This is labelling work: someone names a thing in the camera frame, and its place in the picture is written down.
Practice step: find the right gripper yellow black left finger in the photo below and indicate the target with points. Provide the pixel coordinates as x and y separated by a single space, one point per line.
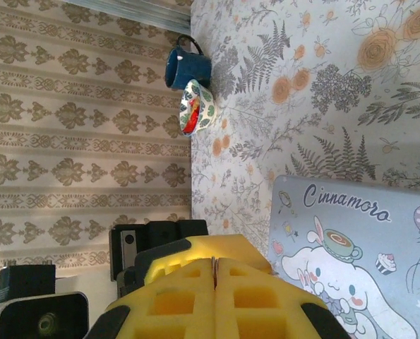
181 300

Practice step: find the aluminium corner post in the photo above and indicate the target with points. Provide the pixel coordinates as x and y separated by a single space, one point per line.
132 14

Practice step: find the right gripper yellow black right finger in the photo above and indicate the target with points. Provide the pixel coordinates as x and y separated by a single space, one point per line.
252 300

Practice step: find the light blue cartoon tin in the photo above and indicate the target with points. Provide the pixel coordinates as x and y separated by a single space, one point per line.
372 247

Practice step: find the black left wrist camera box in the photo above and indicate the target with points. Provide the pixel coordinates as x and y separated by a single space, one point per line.
26 318

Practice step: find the dark blue enamel mug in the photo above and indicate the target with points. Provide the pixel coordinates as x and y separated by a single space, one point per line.
185 70

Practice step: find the yellow orange item in bowl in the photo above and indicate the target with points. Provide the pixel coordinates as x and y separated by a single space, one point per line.
195 106

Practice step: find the red item in bowl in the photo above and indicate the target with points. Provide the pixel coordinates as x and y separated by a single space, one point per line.
190 124

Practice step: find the floral table cover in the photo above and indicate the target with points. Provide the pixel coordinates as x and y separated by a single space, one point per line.
266 106

